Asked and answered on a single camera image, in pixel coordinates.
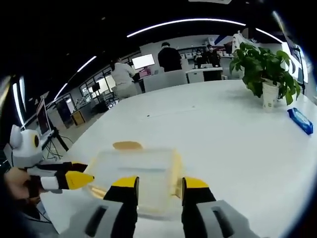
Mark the person's left hand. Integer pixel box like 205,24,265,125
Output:
4,167,42,199

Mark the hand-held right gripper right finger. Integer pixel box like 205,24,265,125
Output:
181,176,256,238

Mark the clear plastic box yellow-edged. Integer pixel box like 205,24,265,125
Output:
86,147,184,214

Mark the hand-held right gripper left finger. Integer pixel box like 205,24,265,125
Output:
60,175,139,238

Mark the tan oval object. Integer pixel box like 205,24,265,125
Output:
112,141,144,151

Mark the light grey chair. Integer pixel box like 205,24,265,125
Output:
143,70,188,93

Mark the white counter desk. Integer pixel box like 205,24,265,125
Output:
185,66,223,84

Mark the black tripod stand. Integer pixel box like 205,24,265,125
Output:
46,131,69,152

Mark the blue wet wipes pack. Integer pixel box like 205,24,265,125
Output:
286,108,314,135

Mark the person's grey garment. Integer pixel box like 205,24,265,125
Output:
14,198,60,234

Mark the laptop on stand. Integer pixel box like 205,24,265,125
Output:
36,98,54,136

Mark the bright computer monitor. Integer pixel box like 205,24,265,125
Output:
131,54,156,70

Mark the thin black cable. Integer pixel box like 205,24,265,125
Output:
34,205,50,223

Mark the long curved ceiling light strip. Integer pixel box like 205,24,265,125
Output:
126,19,246,38

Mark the white paper cup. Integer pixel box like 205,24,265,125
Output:
262,81,280,113

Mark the green potted plant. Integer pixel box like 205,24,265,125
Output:
229,42,302,106

